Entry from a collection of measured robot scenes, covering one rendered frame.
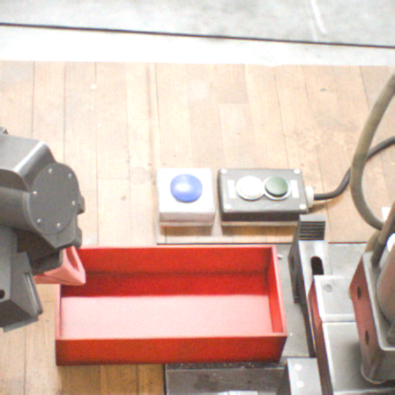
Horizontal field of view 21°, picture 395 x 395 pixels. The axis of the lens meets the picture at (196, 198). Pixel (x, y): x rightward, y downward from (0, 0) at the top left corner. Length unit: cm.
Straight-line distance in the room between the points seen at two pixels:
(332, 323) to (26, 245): 27
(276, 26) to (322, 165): 149
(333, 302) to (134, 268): 33
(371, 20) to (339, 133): 152
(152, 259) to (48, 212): 41
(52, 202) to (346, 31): 211
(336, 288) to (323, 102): 51
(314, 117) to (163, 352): 42
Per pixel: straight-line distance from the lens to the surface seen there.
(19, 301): 85
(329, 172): 137
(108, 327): 120
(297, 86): 145
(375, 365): 82
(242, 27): 281
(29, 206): 80
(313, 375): 111
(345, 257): 129
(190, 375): 118
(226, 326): 121
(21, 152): 80
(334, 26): 287
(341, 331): 91
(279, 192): 128
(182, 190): 127
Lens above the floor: 195
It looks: 53 degrees down
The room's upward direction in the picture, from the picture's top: 9 degrees clockwise
